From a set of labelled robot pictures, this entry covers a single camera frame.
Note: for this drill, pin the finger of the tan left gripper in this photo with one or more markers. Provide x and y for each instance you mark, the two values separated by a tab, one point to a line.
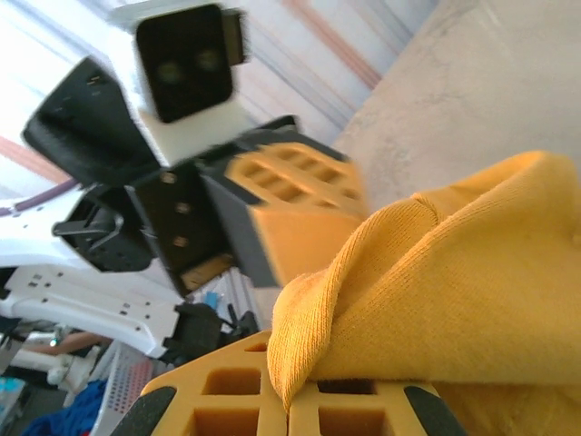
295	156
304	236

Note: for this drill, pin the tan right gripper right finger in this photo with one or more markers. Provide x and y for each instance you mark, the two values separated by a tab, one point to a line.
386	418

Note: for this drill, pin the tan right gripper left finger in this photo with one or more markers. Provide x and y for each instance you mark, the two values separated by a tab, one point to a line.
227	409

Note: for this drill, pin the orange t-shirt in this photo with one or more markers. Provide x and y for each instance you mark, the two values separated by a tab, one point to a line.
454	295

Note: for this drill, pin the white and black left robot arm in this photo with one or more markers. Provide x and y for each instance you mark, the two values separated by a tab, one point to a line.
68	295

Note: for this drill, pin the person's forearm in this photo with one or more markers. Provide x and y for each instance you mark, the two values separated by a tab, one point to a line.
86	343

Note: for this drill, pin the small blue block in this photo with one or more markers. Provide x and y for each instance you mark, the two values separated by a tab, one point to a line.
214	300

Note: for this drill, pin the white perforated basket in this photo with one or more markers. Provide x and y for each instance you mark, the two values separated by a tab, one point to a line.
131	377

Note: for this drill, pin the blue cloth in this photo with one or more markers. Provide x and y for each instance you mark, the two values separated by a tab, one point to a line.
77	413

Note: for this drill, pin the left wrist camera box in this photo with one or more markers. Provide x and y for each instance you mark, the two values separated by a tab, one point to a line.
181	68

